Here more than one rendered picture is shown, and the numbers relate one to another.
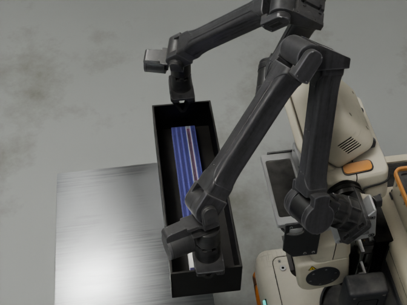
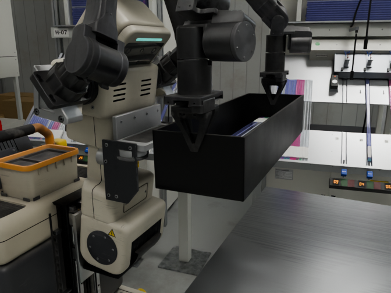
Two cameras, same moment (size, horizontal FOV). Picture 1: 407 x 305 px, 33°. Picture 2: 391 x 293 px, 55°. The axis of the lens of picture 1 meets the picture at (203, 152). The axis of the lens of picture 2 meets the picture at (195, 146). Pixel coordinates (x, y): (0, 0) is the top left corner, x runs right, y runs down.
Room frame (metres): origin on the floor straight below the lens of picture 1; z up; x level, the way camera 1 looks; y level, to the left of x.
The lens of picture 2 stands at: (1.95, 0.37, 1.27)
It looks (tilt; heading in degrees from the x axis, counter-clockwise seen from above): 15 degrees down; 211
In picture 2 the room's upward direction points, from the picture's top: straight up
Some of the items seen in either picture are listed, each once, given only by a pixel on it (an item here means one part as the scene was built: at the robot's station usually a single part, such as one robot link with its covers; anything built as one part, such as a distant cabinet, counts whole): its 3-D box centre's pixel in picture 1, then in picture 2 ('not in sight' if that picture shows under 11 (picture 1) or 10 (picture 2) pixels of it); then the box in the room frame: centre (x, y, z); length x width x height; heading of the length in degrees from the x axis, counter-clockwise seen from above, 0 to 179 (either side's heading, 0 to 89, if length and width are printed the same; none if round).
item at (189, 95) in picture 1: (181, 81); (194, 82); (1.41, 0.06, 1.21); 0.10 x 0.07 x 0.07; 6
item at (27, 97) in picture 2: not in sight; (24, 111); (-1.73, -4.95, 0.24); 1.30 x 0.91 x 0.47; 105
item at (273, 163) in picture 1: (295, 195); (144, 148); (1.16, -0.26, 0.99); 0.28 x 0.16 x 0.22; 6
